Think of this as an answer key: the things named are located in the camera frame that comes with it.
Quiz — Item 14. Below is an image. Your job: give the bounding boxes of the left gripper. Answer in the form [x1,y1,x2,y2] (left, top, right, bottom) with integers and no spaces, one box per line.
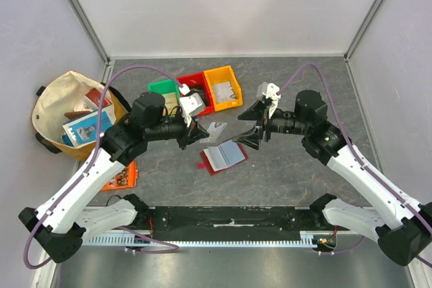
[146,111,209,150]

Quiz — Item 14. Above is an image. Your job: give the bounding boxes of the blue white credit card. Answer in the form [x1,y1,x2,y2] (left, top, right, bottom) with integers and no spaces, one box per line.
[200,122,227,144]

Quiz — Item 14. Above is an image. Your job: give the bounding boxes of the red leather card holder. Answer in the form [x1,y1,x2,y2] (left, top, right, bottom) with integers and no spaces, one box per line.
[200,140,248,175]

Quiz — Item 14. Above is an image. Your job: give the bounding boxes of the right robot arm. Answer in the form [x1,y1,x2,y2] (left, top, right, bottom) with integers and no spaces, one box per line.
[235,90,431,266]

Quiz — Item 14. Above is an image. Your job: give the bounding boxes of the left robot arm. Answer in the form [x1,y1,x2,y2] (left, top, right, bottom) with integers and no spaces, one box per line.
[18,92,209,264]

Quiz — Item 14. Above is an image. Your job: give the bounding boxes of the beige cards in green bin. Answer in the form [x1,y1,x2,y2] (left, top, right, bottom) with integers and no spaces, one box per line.
[163,92,178,109]

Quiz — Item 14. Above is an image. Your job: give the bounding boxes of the black card in red bin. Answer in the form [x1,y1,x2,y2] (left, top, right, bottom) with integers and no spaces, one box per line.
[190,84,209,107]

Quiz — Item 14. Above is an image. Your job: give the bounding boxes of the white card in yellow bin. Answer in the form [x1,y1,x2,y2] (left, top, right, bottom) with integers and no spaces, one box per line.
[212,81,237,104]

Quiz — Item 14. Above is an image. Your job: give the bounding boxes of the red plastic bin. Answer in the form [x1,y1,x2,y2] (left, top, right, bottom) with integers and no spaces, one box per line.
[177,71,215,116]

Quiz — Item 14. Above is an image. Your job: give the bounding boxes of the green plastic bin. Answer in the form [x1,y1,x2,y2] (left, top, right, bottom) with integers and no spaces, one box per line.
[148,80,180,99]

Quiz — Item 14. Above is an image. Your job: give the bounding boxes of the yellow plastic bin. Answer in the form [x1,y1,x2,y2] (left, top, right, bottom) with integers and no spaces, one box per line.
[204,65,243,112]

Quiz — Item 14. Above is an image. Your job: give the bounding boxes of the orange picture box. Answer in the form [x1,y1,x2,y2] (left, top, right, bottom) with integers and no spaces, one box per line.
[101,161,139,192]

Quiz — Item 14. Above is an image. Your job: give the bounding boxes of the red white box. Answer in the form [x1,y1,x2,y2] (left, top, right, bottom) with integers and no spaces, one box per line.
[82,88,111,111]

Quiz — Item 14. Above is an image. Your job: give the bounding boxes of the blue product box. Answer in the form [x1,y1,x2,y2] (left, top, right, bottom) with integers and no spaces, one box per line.
[62,105,115,148]

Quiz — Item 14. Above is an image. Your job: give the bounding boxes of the canvas tote bag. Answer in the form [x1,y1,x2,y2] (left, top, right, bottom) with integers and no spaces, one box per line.
[31,70,132,162]

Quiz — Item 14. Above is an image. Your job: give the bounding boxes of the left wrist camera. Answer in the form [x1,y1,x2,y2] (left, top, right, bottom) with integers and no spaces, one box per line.
[179,84,206,126]

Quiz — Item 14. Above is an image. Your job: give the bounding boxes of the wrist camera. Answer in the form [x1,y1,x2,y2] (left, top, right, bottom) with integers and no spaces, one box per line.
[256,82,281,101]
[179,84,206,126]

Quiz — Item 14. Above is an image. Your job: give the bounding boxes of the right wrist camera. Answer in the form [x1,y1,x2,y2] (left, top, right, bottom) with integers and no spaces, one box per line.
[256,82,281,101]

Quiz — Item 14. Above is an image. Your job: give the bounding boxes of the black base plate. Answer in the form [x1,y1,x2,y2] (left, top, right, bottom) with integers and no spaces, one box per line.
[132,206,334,231]

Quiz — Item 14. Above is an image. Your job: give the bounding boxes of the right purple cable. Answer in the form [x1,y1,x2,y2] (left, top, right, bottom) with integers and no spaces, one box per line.
[278,62,432,267]

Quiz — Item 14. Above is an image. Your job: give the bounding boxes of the slotted cable duct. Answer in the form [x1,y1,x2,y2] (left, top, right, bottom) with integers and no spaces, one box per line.
[82,231,319,247]

